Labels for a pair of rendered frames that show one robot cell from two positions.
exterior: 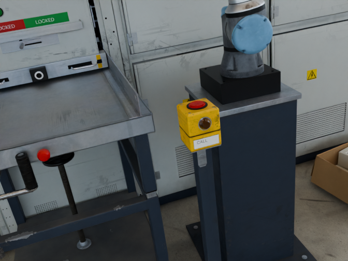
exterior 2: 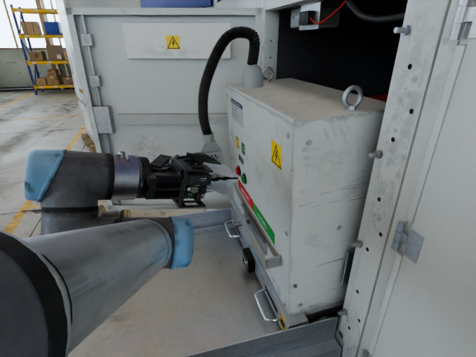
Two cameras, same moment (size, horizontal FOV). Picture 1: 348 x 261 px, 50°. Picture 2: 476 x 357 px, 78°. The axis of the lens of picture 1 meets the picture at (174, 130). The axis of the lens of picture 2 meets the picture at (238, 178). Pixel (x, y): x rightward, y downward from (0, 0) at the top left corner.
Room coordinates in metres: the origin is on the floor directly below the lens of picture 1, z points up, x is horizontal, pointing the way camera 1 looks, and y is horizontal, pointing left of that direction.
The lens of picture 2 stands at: (1.38, -0.23, 1.48)
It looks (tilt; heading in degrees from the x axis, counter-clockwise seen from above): 25 degrees down; 89
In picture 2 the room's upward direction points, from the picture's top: straight up
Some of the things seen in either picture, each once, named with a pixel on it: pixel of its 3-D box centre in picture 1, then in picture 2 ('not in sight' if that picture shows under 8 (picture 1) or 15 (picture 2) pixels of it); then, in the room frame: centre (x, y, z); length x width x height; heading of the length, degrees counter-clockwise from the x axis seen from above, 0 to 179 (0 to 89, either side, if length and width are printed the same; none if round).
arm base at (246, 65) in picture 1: (241, 57); not in sight; (1.26, -0.27, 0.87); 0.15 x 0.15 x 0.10
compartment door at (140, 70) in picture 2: not in sight; (177, 120); (1.17, 0.88, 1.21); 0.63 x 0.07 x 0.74; 0
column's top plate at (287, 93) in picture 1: (238, 91); not in sight; (1.28, -0.26, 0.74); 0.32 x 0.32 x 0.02; 12
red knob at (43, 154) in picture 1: (43, 153); not in sight; (0.88, 0.35, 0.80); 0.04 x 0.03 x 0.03; 15
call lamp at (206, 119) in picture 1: (205, 124); not in sight; (0.77, -0.07, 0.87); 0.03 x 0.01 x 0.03; 105
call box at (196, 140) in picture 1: (199, 124); not in sight; (0.81, -0.06, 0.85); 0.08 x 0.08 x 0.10; 15
